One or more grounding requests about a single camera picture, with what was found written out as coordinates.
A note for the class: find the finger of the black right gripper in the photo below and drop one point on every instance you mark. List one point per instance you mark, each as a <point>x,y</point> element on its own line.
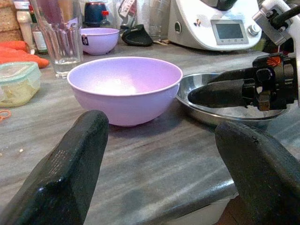
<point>218,95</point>
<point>234,75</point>

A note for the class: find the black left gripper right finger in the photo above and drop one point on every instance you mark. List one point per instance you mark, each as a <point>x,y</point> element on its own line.
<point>264,175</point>

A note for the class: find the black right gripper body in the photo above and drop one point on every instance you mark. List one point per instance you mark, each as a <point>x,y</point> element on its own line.
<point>276,82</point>

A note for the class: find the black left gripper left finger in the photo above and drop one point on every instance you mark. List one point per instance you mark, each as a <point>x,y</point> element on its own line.
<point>61,175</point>

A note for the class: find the plain lilac plastic bowl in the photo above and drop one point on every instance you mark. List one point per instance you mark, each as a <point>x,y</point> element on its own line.
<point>124,84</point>

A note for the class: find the shallow stainless steel plate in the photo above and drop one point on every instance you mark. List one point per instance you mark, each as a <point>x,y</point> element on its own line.
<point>211,117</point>

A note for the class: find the white kitchen food processor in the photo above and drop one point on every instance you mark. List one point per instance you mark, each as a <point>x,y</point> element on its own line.
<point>192,35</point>

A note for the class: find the wooden clothes peg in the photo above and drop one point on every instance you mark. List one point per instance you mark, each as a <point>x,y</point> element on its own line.
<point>161,42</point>

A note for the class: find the orange rubber band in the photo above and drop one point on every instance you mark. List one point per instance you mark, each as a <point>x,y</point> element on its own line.
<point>9,114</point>

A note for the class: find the tall clear glass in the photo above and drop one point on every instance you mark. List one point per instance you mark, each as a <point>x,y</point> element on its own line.
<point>159,18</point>

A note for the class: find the small green-lidded food container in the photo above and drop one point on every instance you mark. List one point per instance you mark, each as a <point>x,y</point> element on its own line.
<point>16,84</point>

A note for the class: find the orange carrot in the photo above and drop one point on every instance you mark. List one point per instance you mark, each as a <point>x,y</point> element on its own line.
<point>35,61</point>
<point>14,45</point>

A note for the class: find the clear container with utensils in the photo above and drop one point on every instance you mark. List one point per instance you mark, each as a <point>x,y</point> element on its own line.
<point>127,9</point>

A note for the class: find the clear faceted drinking glass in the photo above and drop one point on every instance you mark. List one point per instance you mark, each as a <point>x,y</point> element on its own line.
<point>63,47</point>

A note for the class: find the lilac bowl with black label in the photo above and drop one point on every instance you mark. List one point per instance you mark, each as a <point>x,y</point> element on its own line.
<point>100,39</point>

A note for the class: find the small red-capped bottle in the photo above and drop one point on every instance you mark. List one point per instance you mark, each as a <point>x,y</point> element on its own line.
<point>106,20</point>

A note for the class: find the small bottle with green label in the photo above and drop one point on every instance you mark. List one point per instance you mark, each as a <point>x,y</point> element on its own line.
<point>39,39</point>

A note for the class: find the dark blue jar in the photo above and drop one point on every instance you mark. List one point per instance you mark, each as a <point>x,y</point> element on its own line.
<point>93,14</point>

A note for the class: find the small white-capped bottle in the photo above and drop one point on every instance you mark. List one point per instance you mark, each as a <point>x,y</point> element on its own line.
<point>24,30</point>

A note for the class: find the red-lidded jar of crispbread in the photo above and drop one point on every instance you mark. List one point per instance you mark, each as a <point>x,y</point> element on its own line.
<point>8,21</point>

